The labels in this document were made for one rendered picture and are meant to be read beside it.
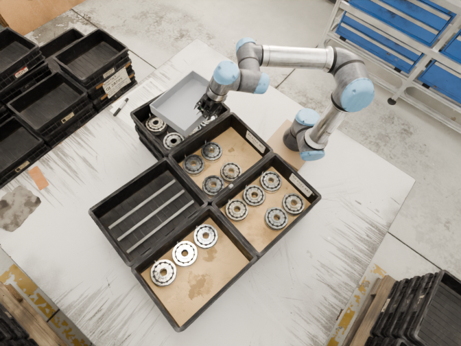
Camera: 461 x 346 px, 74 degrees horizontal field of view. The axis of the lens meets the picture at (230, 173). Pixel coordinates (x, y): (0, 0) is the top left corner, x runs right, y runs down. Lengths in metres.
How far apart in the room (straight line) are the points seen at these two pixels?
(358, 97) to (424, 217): 1.75
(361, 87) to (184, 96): 0.74
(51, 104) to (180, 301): 1.67
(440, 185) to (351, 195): 1.39
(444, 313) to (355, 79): 1.35
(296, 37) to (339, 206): 2.20
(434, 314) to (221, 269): 1.18
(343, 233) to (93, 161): 1.32
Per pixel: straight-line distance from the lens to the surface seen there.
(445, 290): 2.11
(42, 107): 2.49
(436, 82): 3.07
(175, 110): 1.40
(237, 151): 1.54
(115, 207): 1.46
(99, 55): 2.52
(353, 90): 1.19
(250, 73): 1.08
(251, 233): 1.39
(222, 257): 1.35
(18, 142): 2.54
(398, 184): 1.91
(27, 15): 3.67
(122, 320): 1.49
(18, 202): 1.78
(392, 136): 3.05
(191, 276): 1.34
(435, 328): 2.04
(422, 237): 2.75
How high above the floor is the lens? 2.15
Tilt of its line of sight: 64 degrees down
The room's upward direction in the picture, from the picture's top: 10 degrees clockwise
